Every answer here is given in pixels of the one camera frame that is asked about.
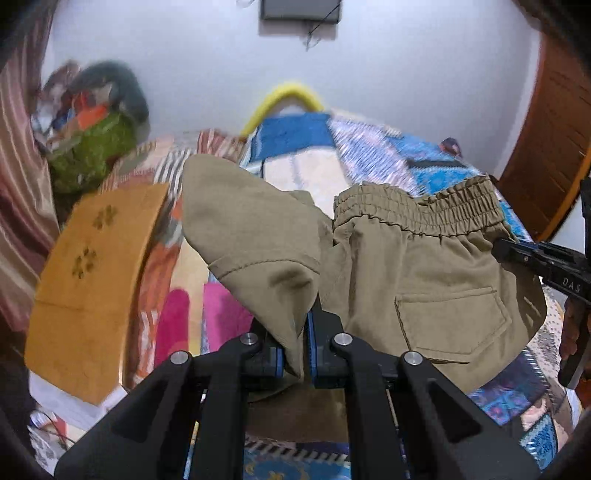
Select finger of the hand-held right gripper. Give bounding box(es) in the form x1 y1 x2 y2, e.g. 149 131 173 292
492 237 548 278

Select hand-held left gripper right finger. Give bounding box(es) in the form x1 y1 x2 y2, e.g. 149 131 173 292
307 308 541 480

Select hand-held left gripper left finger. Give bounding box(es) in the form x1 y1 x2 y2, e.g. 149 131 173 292
54 332 284 480

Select khaki pants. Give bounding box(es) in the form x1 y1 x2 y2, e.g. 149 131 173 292
182 154 548 444

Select person's right hand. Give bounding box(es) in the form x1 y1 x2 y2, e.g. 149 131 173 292
558 298 589 363

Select pink cloth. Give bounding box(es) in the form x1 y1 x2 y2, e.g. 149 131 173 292
157 281 256 357

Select brown wooden door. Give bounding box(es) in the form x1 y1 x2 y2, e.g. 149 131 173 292
496 28 591 241

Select wooden lap desk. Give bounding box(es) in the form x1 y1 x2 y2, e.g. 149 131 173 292
23 182 171 407

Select patchwork bed blanket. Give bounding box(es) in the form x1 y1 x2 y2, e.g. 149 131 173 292
185 111 583 480

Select orange striped quilt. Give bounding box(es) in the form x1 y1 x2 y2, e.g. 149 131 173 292
102 131 245 388

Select white floral cloth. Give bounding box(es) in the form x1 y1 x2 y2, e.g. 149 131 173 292
28 383 121 462

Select green bag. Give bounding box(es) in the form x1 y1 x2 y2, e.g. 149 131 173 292
46 113 139 195

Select striped brown curtain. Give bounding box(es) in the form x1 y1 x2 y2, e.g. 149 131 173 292
0 46 61 333

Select grey plush toy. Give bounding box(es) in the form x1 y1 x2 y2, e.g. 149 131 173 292
78 60 151 139

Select pile of colourful clutter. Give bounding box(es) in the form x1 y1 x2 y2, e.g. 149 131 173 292
32 62 112 148

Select thin black cable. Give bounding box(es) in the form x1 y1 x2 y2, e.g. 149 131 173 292
31 410 75 449

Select black screen cable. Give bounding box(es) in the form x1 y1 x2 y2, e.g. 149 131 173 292
302 18 325 49

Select small black wall screen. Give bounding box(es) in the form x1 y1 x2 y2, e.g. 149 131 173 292
260 0 342 24

